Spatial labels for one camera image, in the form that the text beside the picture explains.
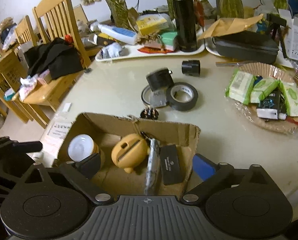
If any black rectangular power adapter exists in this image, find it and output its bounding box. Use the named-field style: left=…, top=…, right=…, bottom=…
left=159, top=145, right=183, bottom=186

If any brown paper envelope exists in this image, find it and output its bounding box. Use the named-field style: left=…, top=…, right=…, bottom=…
left=198, top=14, right=263, bottom=40

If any black cylindrical adapter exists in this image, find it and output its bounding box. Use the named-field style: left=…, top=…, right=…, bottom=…
left=182, top=60, right=201, bottom=77

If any white blue lotion bottle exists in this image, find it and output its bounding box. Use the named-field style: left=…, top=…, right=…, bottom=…
left=90, top=21, right=138, bottom=45

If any small black cap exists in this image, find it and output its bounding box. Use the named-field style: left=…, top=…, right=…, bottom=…
left=84, top=68, right=92, bottom=73

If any yellow pig toy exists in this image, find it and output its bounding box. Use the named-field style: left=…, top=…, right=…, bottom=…
left=111, top=133, right=149, bottom=173

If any wooden chair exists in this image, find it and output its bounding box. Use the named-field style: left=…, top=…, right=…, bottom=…
left=18, top=0, right=92, bottom=128

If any black round case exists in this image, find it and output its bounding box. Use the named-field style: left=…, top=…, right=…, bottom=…
left=146, top=68, right=174, bottom=91

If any black cloth on chair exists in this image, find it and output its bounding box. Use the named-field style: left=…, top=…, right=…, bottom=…
left=24, top=37, right=83, bottom=80

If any green wet wipes pack right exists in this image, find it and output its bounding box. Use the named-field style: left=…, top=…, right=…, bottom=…
left=280, top=81, right=298, bottom=117

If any red packet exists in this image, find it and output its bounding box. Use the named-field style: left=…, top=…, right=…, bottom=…
left=138, top=47, right=174, bottom=54

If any black zipper hard case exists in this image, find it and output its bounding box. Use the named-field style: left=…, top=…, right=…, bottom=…
left=213, top=30, right=279, bottom=64

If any white paper card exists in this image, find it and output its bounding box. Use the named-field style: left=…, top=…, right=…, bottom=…
left=62, top=102, right=72, bottom=112

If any clear plastic case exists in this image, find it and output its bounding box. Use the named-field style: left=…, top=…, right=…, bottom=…
left=150, top=89, right=167, bottom=108

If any yellow box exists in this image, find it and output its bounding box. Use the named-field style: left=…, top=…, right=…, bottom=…
left=136, top=14, right=169, bottom=36

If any black electrical tape roll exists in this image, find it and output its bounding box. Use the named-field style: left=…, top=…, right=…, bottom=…
left=166, top=82, right=198, bottom=112

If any black thermos bottle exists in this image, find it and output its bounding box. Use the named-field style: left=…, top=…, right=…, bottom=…
left=172, top=0, right=197, bottom=52

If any glass vase with stems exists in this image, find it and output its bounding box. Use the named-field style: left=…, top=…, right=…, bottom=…
left=105, top=0, right=131, bottom=30

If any open cardboard box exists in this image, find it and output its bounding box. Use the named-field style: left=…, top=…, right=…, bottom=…
left=55, top=113, right=201, bottom=198

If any light blue sock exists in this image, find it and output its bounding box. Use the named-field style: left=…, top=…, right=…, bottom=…
left=101, top=42, right=124, bottom=59

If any white and orange cup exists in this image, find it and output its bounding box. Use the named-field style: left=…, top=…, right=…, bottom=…
left=68, top=134, right=105, bottom=170

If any marble pattern bar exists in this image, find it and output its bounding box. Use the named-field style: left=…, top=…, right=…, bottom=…
left=144, top=138, right=160, bottom=196

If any woven paper plate basket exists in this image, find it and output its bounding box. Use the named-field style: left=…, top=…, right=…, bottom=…
left=230, top=62, right=298, bottom=134

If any black plug adapter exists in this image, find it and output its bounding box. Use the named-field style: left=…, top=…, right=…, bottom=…
left=140, top=107, right=159, bottom=120

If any black white tissue pack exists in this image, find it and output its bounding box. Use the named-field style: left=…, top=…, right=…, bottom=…
left=256, top=88, right=287, bottom=120

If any green wet wipes pack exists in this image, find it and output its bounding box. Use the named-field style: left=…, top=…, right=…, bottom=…
left=280, top=81, right=298, bottom=117
left=250, top=77, right=279, bottom=103
left=225, top=68, right=255, bottom=105

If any white serving tray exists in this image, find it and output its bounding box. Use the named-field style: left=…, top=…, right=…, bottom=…
left=95, top=31, right=205, bottom=62

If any green wet wipes pack middle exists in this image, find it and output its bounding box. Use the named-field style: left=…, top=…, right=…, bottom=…
left=250, top=77, right=279, bottom=103

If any green white box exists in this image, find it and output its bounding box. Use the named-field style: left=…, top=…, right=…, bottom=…
left=159, top=31, right=178, bottom=51

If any green wet wipes pack left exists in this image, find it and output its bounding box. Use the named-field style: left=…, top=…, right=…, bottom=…
left=225, top=68, right=255, bottom=105

